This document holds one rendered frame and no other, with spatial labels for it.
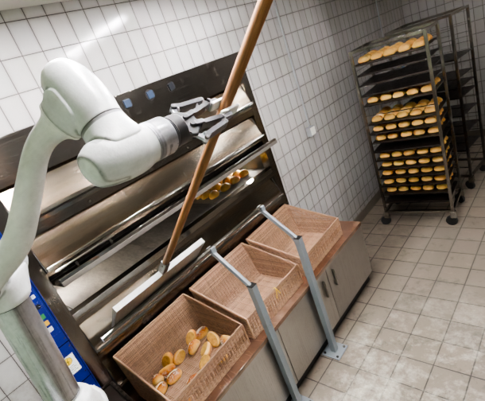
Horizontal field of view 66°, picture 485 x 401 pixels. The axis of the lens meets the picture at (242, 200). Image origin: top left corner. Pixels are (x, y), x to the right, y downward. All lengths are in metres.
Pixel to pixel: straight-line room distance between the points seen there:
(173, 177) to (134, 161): 1.62
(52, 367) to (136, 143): 0.79
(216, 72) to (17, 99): 1.31
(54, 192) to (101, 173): 1.30
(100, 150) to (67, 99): 0.13
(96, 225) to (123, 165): 1.39
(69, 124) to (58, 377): 0.81
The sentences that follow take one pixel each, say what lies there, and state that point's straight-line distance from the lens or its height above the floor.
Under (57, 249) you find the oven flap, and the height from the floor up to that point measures 1.52.
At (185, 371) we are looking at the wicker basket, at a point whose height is 0.59.
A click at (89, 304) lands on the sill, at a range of 2.20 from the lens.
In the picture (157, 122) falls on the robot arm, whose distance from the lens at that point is 0.85.
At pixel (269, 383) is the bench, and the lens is 2.44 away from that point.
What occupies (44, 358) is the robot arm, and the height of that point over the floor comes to 1.47.
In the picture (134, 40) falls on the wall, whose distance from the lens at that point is 2.42.
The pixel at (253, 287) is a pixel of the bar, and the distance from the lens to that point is 2.05.
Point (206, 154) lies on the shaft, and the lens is 1.13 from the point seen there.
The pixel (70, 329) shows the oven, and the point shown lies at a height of 1.12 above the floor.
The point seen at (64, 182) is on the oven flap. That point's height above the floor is 1.79.
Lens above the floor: 2.06
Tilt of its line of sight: 20 degrees down
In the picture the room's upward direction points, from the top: 21 degrees counter-clockwise
